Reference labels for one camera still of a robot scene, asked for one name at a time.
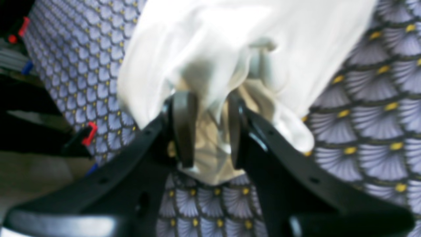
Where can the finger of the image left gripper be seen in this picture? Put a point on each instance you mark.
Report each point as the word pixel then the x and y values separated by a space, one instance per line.
pixel 123 197
pixel 298 198

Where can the white T-shirt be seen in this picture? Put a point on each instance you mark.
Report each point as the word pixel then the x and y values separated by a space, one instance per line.
pixel 280 54

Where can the red table clamp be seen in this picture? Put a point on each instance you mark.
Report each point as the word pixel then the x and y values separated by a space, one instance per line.
pixel 18 30
pixel 79 143

